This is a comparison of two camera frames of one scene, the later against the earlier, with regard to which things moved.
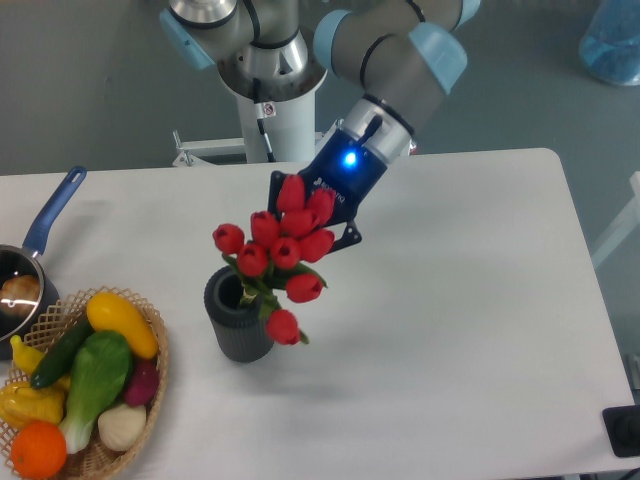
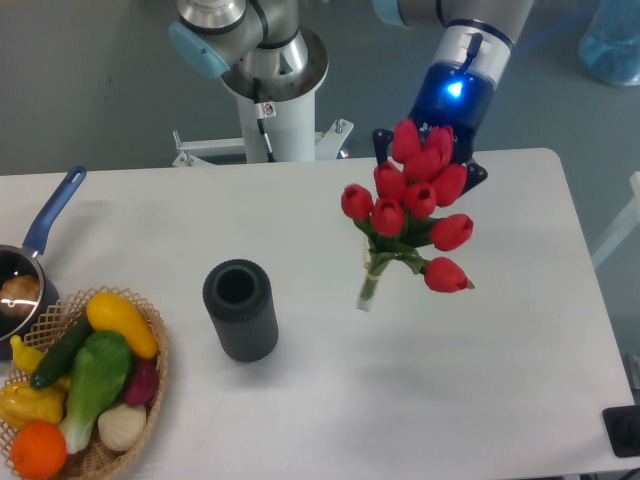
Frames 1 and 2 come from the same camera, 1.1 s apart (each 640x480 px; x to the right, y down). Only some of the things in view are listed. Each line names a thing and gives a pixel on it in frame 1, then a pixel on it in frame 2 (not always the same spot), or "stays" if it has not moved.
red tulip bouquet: [282, 255] to [399, 219]
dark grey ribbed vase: [239, 332] stays
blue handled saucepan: [24, 289] stays
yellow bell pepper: [21, 403] stays
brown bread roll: [20, 295] stays
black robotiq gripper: [343, 166] to [453, 94]
